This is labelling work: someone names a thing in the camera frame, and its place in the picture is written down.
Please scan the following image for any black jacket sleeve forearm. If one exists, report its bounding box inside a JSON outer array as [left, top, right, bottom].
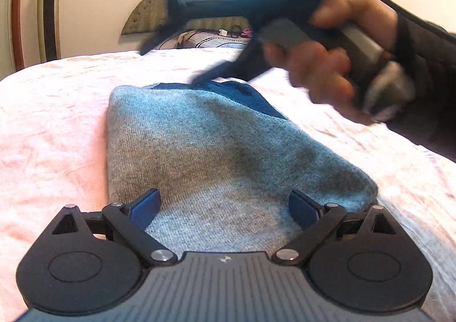
[[386, 15, 455, 161]]

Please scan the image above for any gold standing air conditioner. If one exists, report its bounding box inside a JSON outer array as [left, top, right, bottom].
[[37, 0, 61, 63]]

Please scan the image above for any olive upholstered headboard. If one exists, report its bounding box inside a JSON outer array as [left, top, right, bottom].
[[121, 0, 251, 35]]

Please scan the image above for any striped pillow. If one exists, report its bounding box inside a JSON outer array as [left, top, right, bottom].
[[155, 29, 251, 50]]

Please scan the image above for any grey and navy knit sweater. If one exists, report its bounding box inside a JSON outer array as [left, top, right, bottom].
[[107, 81, 378, 253]]

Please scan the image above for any magenta cloth at headboard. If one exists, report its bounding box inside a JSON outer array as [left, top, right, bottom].
[[240, 28, 254, 39]]

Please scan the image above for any person's right hand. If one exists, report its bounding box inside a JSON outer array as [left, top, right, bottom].
[[263, 0, 398, 125]]

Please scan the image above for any pink bed sheet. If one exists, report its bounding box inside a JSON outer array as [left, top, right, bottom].
[[1, 48, 455, 321]]

